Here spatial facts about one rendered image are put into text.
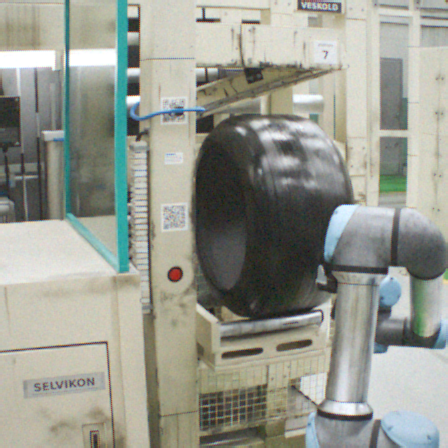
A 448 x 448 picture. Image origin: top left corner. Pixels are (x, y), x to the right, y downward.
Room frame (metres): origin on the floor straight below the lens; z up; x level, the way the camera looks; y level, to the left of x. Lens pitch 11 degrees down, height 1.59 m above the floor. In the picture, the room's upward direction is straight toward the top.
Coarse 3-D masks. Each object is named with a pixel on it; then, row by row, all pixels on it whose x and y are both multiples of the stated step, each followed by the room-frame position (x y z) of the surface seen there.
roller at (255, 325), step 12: (300, 312) 2.07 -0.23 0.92; (312, 312) 2.08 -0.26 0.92; (228, 324) 1.98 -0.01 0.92; (240, 324) 1.99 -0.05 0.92; (252, 324) 2.00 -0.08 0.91; (264, 324) 2.01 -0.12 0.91; (276, 324) 2.02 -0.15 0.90; (288, 324) 2.04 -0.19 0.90; (300, 324) 2.05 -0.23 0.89; (228, 336) 1.97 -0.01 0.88
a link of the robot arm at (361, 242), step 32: (352, 224) 1.36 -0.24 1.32; (384, 224) 1.34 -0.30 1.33; (352, 256) 1.34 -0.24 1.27; (384, 256) 1.34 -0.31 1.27; (352, 288) 1.34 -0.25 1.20; (352, 320) 1.32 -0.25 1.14; (352, 352) 1.31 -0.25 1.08; (352, 384) 1.29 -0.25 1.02; (320, 416) 1.30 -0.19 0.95; (352, 416) 1.27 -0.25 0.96
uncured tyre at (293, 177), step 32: (224, 128) 2.12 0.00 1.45; (256, 128) 2.03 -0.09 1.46; (288, 128) 2.06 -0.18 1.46; (320, 128) 2.11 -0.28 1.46; (224, 160) 2.40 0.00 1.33; (256, 160) 1.95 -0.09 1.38; (288, 160) 1.95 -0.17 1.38; (320, 160) 1.99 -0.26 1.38; (224, 192) 2.44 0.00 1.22; (256, 192) 1.91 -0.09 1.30; (288, 192) 1.90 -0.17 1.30; (320, 192) 1.94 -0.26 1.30; (352, 192) 2.01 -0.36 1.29; (224, 224) 2.43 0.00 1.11; (256, 224) 1.90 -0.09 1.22; (288, 224) 1.88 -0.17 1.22; (320, 224) 1.91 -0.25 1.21; (224, 256) 2.37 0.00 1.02; (256, 256) 1.90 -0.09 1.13; (288, 256) 1.88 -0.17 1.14; (320, 256) 1.92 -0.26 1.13; (224, 288) 2.12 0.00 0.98; (256, 288) 1.93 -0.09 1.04; (288, 288) 1.93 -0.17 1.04
